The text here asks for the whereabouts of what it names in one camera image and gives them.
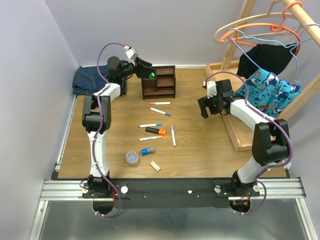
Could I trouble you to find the beige eraser block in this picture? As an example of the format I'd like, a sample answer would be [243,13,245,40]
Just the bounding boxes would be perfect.
[150,161,161,172]

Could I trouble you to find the orange plastic hanger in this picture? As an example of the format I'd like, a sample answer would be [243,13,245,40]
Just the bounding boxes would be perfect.
[214,0,303,47]

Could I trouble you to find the dark blue capped white marker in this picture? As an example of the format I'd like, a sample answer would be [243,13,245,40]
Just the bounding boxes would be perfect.
[149,107,171,117]

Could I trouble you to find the blue and grey glue stick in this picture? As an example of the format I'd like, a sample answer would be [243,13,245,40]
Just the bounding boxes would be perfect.
[141,146,155,156]

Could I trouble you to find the light blue capped white marker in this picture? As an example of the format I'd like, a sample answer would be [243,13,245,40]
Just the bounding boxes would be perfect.
[138,123,163,128]

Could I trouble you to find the black garment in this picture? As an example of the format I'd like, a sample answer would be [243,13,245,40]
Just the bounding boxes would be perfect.
[236,44,297,79]

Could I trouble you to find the orange capped black highlighter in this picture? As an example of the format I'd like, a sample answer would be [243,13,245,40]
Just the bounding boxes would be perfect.
[145,127,166,136]

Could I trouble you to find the folded blue jeans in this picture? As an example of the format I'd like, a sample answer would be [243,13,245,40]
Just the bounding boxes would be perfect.
[72,65,128,97]

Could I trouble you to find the aluminium frame rail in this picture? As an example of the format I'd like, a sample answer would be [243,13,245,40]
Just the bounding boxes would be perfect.
[29,178,318,240]

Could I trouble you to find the wooden clothes hanger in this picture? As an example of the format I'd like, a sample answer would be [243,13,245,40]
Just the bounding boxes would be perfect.
[218,0,295,44]

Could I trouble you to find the light blue wire hanger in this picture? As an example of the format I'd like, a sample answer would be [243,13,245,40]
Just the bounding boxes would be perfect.
[229,27,312,86]

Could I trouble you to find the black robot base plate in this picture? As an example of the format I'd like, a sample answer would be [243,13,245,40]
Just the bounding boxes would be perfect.
[80,177,260,210]

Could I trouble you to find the wrist white camera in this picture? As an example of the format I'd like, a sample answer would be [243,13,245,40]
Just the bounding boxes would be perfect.
[202,80,217,99]
[123,44,139,61]

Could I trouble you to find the green capped black highlighter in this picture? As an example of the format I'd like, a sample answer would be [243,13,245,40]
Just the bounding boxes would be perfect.
[148,72,156,79]

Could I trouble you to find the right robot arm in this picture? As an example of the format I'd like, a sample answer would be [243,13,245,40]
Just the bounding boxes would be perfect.
[198,79,292,196]

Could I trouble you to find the clear round pin container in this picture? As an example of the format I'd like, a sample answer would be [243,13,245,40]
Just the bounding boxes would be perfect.
[125,151,139,166]

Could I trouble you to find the salmon capped white marker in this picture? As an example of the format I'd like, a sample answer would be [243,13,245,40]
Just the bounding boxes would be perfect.
[138,135,163,142]

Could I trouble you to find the wooden clothes rack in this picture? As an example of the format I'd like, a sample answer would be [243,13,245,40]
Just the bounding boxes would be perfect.
[204,0,320,152]

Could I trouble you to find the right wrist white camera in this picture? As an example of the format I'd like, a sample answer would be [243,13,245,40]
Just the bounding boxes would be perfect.
[202,80,217,99]

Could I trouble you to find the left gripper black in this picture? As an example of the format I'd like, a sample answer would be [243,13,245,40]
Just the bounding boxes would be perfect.
[118,56,155,79]

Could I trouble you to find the brown wooden desk organizer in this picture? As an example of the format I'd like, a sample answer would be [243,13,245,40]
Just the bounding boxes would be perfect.
[141,65,176,100]

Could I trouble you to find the lavender capped white marker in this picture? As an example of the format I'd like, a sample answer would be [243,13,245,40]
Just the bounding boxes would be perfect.
[170,125,177,147]

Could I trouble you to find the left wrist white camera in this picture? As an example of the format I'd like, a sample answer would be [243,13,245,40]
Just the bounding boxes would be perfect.
[123,44,139,61]

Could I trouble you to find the blue shark print shorts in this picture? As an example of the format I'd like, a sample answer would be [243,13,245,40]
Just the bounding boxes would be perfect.
[246,68,302,118]

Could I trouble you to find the pink capped white marker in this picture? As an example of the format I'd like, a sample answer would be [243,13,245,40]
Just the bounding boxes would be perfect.
[149,101,172,106]

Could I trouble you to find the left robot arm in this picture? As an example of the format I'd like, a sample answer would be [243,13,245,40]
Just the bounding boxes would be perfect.
[82,56,156,198]

